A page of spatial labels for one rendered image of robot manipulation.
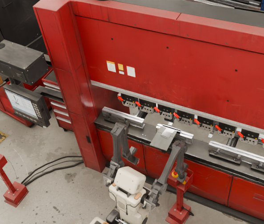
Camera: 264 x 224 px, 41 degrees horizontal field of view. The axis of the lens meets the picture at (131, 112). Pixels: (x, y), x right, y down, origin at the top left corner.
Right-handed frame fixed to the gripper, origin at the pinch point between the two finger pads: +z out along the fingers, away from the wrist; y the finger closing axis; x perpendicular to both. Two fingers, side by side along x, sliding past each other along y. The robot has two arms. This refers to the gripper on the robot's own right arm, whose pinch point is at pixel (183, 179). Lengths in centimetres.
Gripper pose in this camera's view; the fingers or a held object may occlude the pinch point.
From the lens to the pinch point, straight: 345.1
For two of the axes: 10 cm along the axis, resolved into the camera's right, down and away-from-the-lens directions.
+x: -7.9, -3.8, 4.8
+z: 2.6, 5.1, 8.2
